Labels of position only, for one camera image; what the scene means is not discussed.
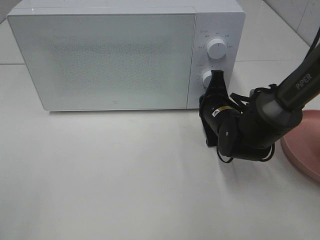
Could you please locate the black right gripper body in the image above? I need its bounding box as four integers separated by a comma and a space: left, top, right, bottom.
199, 91, 244, 148

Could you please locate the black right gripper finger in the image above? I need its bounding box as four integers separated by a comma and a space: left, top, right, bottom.
206, 70, 228, 97

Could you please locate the pink round plate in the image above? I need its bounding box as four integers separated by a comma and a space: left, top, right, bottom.
280, 109, 320, 183

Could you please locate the white microwave door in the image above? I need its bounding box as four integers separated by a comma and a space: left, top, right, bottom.
8, 14, 195, 111

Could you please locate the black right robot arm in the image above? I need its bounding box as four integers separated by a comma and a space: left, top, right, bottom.
199, 34, 320, 164

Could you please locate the white lower timer knob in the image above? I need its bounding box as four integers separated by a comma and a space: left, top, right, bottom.
202, 70, 212, 89

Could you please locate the white upper power knob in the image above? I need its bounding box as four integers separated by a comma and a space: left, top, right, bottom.
206, 37, 228, 60

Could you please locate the white microwave oven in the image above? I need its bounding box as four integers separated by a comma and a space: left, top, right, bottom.
7, 0, 246, 112

